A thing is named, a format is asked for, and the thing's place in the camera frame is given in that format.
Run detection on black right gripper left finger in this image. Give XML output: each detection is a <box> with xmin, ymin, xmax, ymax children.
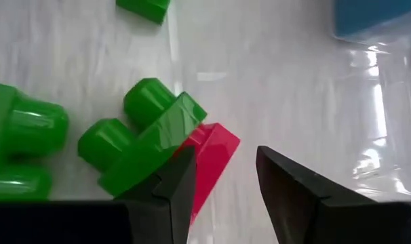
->
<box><xmin>0</xmin><ymin>146</ymin><xmax>197</xmax><ymax>244</ymax></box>

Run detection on green toy block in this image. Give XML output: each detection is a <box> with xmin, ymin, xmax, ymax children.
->
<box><xmin>0</xmin><ymin>81</ymin><xmax>70</xmax><ymax>201</ymax></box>
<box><xmin>115</xmin><ymin>0</ymin><xmax>172</xmax><ymax>25</ymax></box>
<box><xmin>77</xmin><ymin>77</ymin><xmax>208</xmax><ymax>198</ymax></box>

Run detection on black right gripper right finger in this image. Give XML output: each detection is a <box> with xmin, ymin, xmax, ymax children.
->
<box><xmin>256</xmin><ymin>146</ymin><xmax>411</xmax><ymax>244</ymax></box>

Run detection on red toy block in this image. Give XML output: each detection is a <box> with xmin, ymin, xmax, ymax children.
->
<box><xmin>173</xmin><ymin>122</ymin><xmax>241</xmax><ymax>225</ymax></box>

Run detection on blue toy block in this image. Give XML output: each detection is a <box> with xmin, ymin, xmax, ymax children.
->
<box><xmin>333</xmin><ymin>0</ymin><xmax>411</xmax><ymax>39</ymax></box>

